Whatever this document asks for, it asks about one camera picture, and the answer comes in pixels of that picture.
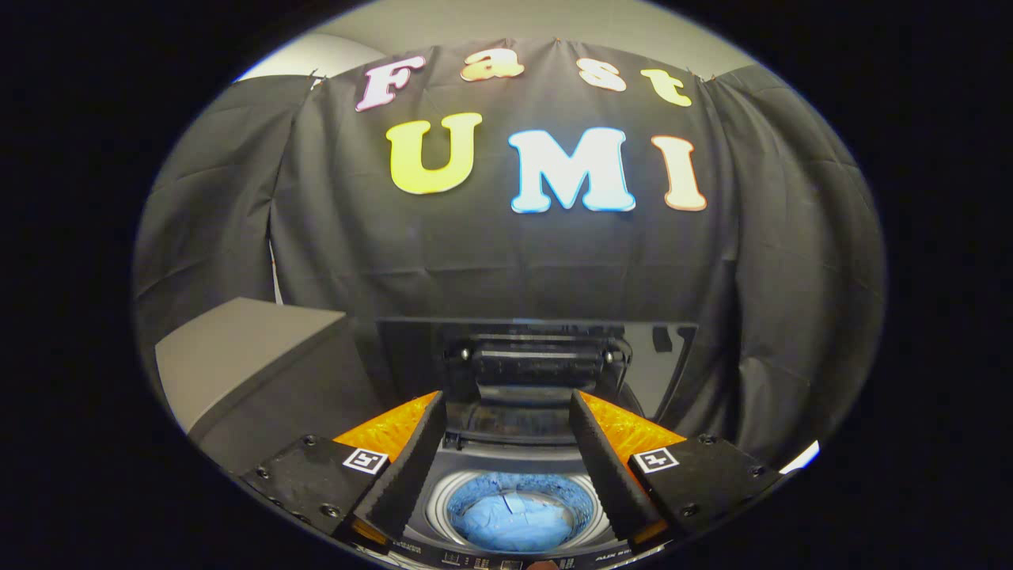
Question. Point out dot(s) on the grey cabinet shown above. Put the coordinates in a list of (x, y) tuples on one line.
[(237, 348)]

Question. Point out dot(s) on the black backdrop cloth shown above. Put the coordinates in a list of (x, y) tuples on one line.
[(514, 253)]

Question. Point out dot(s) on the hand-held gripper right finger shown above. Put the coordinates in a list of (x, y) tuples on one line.
[(605, 467)]

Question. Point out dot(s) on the light blue polo shirt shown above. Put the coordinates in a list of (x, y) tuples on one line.
[(514, 522)]

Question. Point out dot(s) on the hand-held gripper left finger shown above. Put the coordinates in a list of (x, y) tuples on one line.
[(404, 467)]

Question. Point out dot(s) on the black washing machine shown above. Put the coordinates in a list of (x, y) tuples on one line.
[(506, 463)]

